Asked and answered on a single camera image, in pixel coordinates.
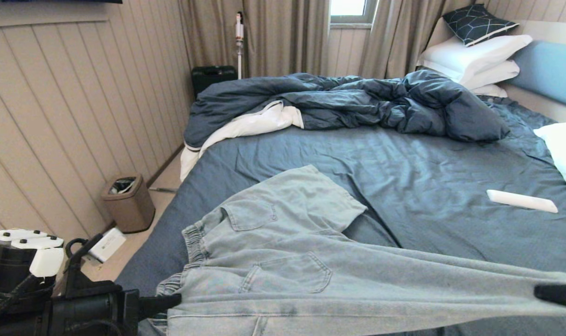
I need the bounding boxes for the light blue denim shorts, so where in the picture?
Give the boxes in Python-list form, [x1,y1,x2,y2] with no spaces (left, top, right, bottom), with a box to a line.
[154,164,566,336]

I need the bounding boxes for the white cardboard box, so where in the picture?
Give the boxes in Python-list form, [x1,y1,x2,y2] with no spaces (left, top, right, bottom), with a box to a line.
[88,227,127,263]

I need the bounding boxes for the long white remote control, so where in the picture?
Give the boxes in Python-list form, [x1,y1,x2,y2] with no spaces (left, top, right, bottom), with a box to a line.
[486,189,559,214]

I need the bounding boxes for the brown trash bin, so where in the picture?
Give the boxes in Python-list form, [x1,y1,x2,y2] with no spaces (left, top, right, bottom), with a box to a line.
[101,174,156,234]

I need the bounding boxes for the plump white pillow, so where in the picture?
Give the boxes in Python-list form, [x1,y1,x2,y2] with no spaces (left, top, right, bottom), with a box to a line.
[534,122,566,220]

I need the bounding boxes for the blue bed sheet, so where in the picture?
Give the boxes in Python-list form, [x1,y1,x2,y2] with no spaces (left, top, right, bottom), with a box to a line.
[115,97,566,336]

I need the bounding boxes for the small white pillow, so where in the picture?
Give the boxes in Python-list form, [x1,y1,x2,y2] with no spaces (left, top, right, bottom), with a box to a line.
[468,84,508,98]

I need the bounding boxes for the light blue padded headboard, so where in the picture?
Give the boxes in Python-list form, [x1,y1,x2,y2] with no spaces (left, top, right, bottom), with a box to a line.
[510,40,566,112]

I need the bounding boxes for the flat white pillow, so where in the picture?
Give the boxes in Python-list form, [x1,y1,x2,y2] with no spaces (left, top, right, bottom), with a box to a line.
[459,60,520,91]

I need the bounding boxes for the black hard suitcase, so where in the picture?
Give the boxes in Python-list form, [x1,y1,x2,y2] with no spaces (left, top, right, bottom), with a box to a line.
[191,65,238,100]

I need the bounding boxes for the large white pillow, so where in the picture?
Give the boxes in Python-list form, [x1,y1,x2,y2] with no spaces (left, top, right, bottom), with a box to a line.
[417,34,533,85]

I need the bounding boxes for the white stick vacuum cleaner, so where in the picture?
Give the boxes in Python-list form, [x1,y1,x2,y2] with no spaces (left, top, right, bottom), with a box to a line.
[235,12,245,80]

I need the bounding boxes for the dark blue white-lined duvet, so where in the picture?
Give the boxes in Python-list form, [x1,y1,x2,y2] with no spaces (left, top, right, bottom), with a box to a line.
[179,71,512,182]

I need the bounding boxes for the dark geometric patterned cushion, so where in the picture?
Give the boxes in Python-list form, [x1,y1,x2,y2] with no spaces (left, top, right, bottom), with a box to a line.
[442,3,520,47]

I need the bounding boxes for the wide beige curtain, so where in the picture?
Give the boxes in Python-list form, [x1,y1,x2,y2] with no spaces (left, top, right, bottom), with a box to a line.
[178,0,331,79]

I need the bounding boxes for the narrow beige curtain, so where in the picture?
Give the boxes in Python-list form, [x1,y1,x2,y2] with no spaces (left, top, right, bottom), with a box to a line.
[359,0,451,80]

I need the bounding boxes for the left wrist camera white cap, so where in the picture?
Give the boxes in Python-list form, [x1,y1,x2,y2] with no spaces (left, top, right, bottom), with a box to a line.
[0,229,65,299]

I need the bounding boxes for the beige bed frame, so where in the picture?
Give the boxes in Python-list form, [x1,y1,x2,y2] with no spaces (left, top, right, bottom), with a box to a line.
[427,19,566,124]

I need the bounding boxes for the window with grey frame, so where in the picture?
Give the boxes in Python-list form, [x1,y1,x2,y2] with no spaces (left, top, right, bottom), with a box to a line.
[330,0,379,28]

